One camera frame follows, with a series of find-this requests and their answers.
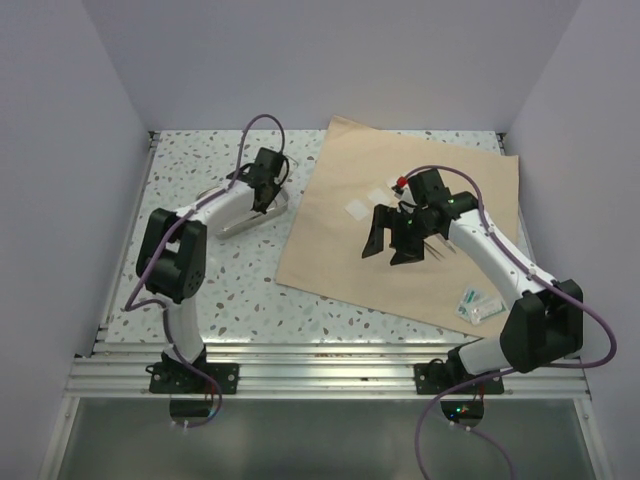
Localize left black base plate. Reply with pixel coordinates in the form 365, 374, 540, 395
145, 361, 240, 395

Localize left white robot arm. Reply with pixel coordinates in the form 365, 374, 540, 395
132, 147, 291, 393

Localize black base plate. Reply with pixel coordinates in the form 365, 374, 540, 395
413, 359, 505, 395
145, 361, 240, 395

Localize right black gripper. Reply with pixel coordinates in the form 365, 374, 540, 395
362, 204, 438, 267

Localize stainless steel tray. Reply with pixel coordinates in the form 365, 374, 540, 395
187, 155, 299, 239

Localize beige cloth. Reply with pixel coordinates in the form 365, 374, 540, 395
276, 116, 519, 337

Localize white gauze pad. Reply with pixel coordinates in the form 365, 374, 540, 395
367, 188, 392, 205
344, 199, 371, 221

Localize clear plastic packet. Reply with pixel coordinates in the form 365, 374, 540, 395
459, 297, 505, 325

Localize green white packet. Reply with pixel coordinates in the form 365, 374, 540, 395
456, 286, 486, 318

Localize steel tweezers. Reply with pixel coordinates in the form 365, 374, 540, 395
423, 240, 446, 261

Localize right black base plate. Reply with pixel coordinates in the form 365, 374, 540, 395
413, 359, 505, 395

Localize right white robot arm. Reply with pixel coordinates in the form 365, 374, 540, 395
362, 166, 583, 393

